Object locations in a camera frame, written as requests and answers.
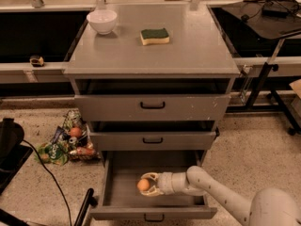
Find grey top drawer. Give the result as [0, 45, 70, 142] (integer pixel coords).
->
[74, 95, 230, 121]

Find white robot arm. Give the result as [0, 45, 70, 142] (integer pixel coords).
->
[137, 166, 301, 226]

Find black power adapter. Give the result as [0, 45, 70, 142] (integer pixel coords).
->
[261, 1, 292, 18]

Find green snack bag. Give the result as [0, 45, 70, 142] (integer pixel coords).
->
[36, 142, 69, 166]

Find orange fruit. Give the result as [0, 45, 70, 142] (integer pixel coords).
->
[137, 179, 151, 191]

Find grey open bottom drawer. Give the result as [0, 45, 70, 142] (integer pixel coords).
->
[90, 151, 217, 222]

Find black bar near drawer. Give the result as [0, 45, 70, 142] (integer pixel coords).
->
[73, 188, 97, 226]

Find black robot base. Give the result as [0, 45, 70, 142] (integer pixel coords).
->
[0, 118, 33, 194]

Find black cable on floor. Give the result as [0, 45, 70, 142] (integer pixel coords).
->
[23, 138, 73, 226]

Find small metal can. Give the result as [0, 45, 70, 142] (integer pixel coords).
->
[69, 137, 78, 145]

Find small yellow black toy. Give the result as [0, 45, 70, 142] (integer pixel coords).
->
[29, 55, 44, 67]

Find red snack packet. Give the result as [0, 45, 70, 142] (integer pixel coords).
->
[70, 147, 96, 156]

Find grey drawer cabinet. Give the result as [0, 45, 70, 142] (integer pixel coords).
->
[63, 3, 242, 162]

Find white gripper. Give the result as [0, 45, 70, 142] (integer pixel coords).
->
[141, 172, 188, 197]

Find red apple on floor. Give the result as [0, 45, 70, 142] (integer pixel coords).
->
[70, 127, 82, 138]

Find green yellow sponge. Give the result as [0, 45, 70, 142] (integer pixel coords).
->
[140, 28, 169, 45]

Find white bowl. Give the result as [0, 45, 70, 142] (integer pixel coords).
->
[87, 9, 118, 35]

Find black tray stand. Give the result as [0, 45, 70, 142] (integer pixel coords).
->
[209, 0, 301, 136]

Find grey middle drawer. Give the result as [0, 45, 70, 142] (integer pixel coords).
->
[90, 132, 215, 151]

